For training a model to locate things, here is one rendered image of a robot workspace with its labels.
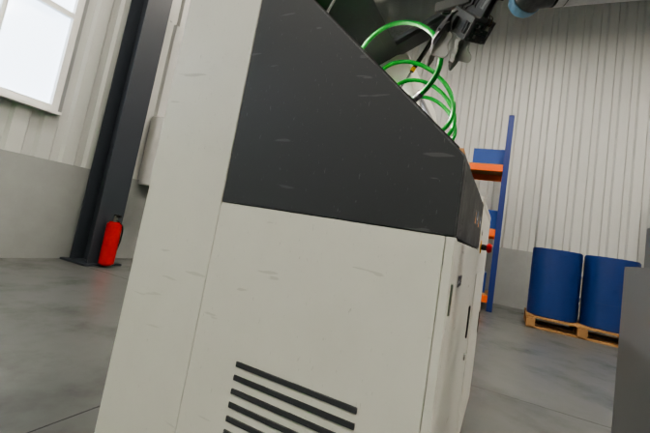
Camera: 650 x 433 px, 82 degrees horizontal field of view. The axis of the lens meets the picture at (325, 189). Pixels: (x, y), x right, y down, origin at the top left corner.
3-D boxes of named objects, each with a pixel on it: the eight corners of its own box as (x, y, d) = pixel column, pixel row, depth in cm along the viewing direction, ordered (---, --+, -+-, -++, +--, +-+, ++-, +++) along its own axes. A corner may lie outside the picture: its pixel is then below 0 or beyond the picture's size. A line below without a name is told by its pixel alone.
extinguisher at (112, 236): (103, 266, 385) (115, 215, 391) (94, 264, 392) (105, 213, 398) (118, 266, 401) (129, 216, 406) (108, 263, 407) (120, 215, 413)
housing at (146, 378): (155, 531, 88) (271, -49, 105) (82, 477, 101) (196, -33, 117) (359, 373, 213) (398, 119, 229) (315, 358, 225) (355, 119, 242)
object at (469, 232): (457, 238, 75) (468, 160, 76) (435, 235, 77) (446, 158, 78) (477, 247, 130) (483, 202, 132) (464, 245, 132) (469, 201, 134)
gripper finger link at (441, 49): (430, 70, 92) (457, 36, 88) (418, 59, 96) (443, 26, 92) (437, 74, 94) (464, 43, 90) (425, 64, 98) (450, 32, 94)
